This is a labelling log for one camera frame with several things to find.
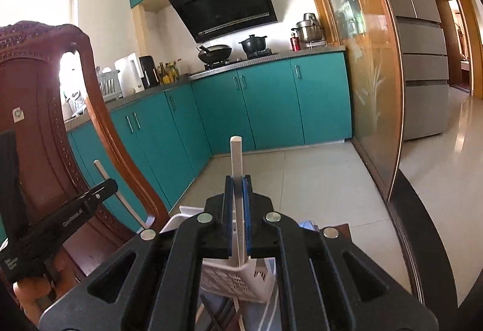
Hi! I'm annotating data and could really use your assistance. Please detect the stainless steel pot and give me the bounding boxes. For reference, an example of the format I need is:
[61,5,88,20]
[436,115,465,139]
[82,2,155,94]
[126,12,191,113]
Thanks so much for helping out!
[291,12,325,44]

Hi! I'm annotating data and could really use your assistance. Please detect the silver refrigerator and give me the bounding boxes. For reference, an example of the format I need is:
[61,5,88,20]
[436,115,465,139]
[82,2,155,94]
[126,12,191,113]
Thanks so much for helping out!
[372,0,452,142]

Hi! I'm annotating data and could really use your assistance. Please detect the white chopstick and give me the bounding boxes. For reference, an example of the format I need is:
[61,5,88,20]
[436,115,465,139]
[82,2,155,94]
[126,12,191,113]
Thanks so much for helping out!
[93,159,149,230]
[230,135,247,268]

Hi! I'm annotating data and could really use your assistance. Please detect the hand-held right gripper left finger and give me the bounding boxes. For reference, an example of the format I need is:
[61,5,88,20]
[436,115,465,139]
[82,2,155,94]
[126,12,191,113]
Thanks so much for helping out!
[38,175,235,331]

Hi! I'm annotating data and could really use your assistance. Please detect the black range hood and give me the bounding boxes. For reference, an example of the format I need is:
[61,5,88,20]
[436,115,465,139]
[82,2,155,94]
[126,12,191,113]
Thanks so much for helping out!
[168,0,279,44]

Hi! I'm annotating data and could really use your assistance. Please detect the black cooking pot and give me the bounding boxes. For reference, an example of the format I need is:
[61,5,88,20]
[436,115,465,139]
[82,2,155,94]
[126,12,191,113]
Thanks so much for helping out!
[238,34,270,56]

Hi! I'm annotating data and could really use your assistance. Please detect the glass sliding door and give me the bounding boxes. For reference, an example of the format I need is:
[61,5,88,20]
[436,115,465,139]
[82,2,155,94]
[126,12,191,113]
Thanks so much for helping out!
[301,0,407,201]

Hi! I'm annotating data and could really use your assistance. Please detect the white dish rack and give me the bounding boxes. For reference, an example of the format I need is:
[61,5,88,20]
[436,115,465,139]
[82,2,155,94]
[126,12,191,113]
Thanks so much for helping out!
[96,67,123,100]

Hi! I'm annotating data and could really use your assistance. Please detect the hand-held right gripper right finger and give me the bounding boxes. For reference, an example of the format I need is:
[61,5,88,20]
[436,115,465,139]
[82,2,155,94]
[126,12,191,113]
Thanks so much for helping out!
[242,175,444,331]

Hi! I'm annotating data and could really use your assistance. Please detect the teal base cabinets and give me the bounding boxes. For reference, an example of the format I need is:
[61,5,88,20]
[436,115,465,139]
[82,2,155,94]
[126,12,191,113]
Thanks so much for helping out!
[66,51,354,216]

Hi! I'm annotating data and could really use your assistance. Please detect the white kitchen appliance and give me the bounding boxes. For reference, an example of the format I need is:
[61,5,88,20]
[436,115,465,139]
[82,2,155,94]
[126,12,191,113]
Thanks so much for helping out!
[114,52,141,92]

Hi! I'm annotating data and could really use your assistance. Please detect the black wok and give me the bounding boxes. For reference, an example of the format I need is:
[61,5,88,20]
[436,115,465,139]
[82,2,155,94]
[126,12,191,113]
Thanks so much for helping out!
[196,43,233,65]

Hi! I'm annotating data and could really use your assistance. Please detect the person's left hand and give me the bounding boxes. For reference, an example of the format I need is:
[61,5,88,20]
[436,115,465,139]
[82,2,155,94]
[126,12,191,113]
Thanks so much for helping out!
[13,277,51,321]

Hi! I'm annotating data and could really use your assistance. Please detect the black kitchen appliance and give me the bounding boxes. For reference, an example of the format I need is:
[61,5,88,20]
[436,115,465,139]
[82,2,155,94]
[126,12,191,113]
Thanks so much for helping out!
[138,55,161,89]

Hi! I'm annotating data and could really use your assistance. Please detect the dark brown chopstick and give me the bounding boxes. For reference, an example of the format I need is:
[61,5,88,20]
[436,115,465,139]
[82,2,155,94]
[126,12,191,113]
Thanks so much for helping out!
[200,293,235,331]

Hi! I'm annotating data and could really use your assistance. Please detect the wooden door frame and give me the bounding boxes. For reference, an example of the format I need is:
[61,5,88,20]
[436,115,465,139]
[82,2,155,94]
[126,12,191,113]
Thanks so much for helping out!
[415,0,483,98]

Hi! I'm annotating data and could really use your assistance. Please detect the white plastic utensil basket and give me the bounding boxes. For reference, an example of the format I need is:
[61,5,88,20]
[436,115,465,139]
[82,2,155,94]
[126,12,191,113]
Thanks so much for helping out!
[160,204,277,304]

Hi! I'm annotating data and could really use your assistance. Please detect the carved wooden chair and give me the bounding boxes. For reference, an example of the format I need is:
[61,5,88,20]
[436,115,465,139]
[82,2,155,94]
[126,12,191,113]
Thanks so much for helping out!
[0,21,171,318]

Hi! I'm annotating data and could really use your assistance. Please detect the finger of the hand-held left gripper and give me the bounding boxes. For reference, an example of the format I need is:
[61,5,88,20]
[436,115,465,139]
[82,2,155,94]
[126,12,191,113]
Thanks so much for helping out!
[23,178,119,241]

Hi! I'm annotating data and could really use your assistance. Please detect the gas stove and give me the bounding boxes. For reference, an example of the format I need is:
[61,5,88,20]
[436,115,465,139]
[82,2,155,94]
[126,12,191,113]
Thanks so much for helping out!
[203,50,280,70]

